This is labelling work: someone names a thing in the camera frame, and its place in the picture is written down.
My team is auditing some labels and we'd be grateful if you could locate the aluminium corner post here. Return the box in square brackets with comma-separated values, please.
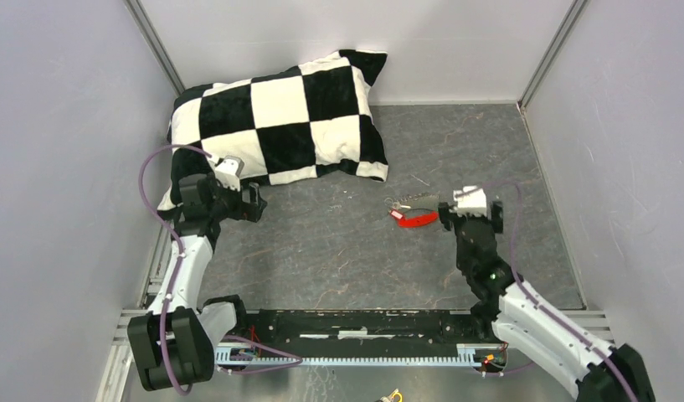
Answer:
[517, 0, 589, 113]
[124, 0, 185, 95]

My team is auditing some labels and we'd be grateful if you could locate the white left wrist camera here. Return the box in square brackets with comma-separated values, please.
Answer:
[207, 156, 244, 192]

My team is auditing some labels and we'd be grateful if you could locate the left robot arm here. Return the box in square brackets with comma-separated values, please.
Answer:
[127, 173, 267, 394]

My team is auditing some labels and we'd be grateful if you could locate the black white checkered pillow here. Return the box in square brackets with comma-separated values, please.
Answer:
[157, 49, 389, 213]

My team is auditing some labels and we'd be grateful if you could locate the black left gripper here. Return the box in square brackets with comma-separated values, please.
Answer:
[208, 173, 268, 224]

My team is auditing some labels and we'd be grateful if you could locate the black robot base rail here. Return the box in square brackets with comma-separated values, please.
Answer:
[214, 308, 508, 359]

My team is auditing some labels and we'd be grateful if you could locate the aluminium corner post left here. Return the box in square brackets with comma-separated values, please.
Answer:
[124, 0, 185, 95]

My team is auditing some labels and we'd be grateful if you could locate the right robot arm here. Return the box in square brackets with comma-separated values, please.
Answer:
[438, 203, 656, 401]

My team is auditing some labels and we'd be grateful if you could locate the grey slotted cable duct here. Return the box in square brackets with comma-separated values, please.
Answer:
[213, 347, 505, 369]

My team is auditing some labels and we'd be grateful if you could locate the aluminium corner post right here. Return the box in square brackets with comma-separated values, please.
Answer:
[517, 0, 589, 113]

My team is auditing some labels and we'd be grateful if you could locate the yellow carabiner with keys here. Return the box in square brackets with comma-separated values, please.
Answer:
[377, 389, 404, 402]

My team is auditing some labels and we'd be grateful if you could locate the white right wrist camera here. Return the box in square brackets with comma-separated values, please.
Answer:
[452, 186, 489, 218]

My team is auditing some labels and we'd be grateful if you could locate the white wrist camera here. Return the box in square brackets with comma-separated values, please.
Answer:
[452, 186, 489, 218]
[207, 156, 244, 192]

